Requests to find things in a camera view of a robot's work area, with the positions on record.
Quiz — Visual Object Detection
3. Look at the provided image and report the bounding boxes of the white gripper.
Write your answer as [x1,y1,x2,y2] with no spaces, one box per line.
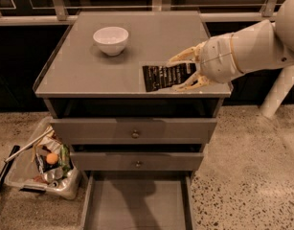
[167,34,244,91]

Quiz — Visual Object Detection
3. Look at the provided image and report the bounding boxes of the black rxbar chocolate wrapper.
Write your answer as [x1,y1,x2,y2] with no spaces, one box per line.
[143,63,197,92]

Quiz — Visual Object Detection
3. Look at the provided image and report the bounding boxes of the white stick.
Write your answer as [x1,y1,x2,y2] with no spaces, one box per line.
[4,127,53,163]

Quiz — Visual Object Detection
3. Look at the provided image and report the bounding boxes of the silver can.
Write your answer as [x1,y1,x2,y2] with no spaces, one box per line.
[43,167,63,183]

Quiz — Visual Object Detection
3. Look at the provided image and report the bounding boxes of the grey drawer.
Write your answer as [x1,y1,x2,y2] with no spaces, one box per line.
[51,118,216,145]
[71,145,203,172]
[79,172,195,230]

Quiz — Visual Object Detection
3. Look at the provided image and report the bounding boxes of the brass drawer knob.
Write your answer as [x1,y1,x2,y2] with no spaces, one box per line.
[135,161,143,169]
[131,129,140,139]

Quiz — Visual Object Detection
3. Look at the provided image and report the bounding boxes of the brass top drawer knob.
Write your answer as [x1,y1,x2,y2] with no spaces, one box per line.
[131,129,140,139]

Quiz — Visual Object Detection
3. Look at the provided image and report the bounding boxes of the grey middle drawer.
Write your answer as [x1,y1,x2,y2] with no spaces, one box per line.
[71,145,203,172]

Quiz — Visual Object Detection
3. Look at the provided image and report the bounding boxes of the black flat bar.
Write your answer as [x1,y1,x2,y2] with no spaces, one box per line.
[0,145,20,190]

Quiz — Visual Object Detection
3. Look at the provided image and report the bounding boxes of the grey bottom drawer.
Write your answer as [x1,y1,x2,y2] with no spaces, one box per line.
[79,172,195,230]

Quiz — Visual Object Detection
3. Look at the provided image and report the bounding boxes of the green snack packet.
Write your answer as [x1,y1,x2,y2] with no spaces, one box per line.
[58,145,72,173]

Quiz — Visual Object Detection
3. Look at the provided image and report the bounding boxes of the grey top drawer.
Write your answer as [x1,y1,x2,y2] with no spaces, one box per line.
[51,118,216,145]

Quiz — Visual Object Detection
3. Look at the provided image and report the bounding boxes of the grey drawer cabinet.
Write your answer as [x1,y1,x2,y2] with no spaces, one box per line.
[33,11,235,177]

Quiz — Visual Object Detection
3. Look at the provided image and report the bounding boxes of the clear plastic bin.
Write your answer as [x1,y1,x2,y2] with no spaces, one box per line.
[6,117,81,199]

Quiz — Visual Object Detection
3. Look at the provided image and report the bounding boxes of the orange round fruit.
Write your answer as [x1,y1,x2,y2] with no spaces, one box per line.
[46,153,58,165]

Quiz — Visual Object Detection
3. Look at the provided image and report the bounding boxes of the white ceramic bowl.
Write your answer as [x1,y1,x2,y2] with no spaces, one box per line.
[93,27,129,56]

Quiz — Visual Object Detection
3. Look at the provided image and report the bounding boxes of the brass middle drawer knob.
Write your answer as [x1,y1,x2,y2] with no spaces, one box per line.
[135,161,143,169]

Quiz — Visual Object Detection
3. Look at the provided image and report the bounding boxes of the metal railing frame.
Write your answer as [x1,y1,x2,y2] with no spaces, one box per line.
[0,0,285,25]

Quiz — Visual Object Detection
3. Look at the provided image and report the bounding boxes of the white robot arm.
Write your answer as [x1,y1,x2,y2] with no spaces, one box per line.
[169,0,294,118]

